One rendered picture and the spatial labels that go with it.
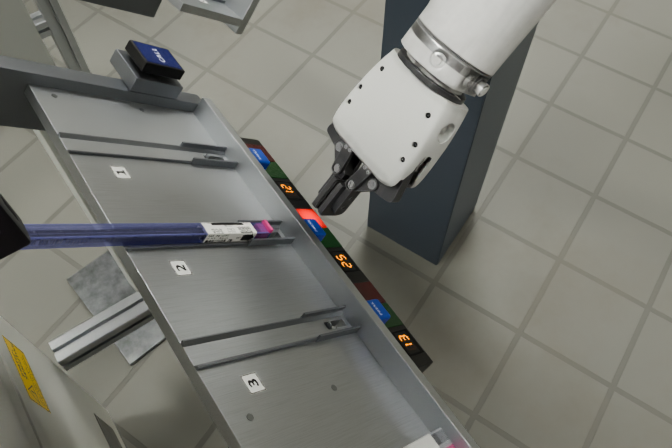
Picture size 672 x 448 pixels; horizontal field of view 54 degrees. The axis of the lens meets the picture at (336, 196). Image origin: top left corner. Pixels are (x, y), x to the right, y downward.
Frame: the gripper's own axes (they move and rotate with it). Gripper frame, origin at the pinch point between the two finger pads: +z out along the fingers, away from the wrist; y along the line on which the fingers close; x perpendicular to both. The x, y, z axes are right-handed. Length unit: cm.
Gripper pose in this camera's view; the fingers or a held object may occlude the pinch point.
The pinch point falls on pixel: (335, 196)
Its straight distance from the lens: 65.8
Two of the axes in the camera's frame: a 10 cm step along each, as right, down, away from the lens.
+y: -5.7, -7.0, 4.4
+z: -5.7, 7.2, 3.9
